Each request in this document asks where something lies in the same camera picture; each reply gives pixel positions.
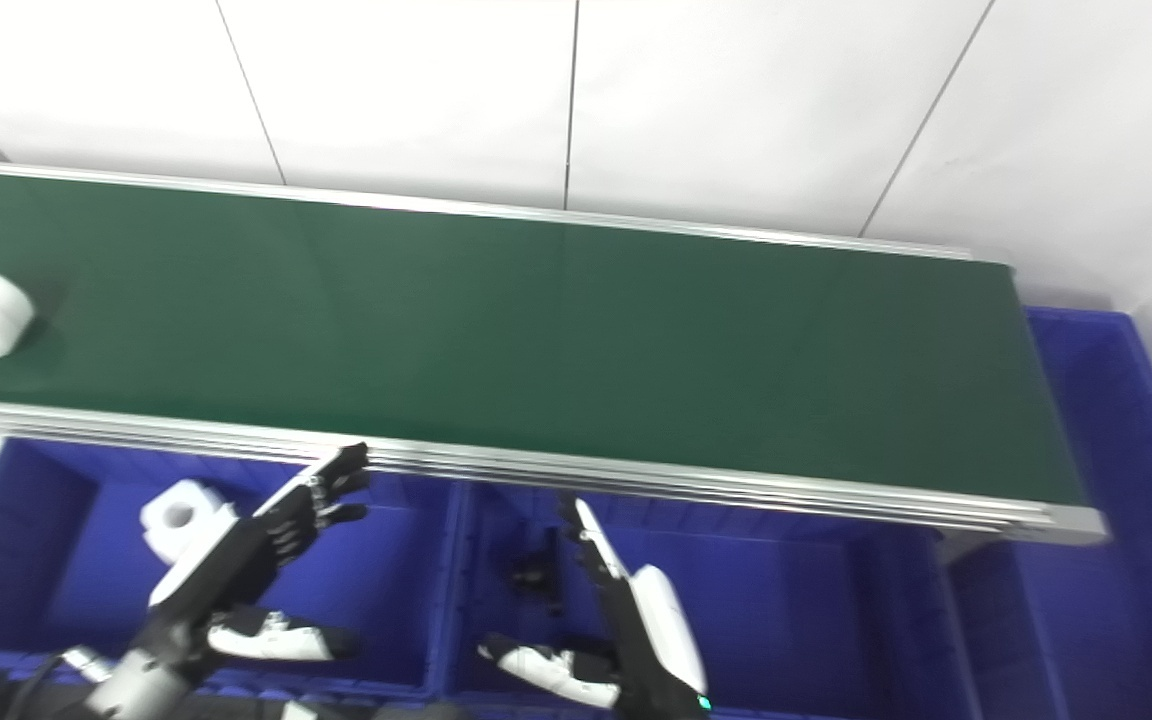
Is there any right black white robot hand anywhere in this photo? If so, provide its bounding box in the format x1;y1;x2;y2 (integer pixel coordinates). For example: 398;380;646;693
477;495;713;720

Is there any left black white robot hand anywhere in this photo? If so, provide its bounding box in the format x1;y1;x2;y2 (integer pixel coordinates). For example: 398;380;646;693
139;443;372;683

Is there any blue plastic bin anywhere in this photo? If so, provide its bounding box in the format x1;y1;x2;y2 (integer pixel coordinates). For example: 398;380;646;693
446;480;959;720
0;435;464;701
944;305;1152;720

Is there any green conveyor belt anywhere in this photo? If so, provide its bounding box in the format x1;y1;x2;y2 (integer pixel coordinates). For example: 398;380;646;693
0;157;1109;546
0;168;1087;509

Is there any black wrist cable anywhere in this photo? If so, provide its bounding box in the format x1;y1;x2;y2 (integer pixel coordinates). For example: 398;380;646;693
0;650;72;720

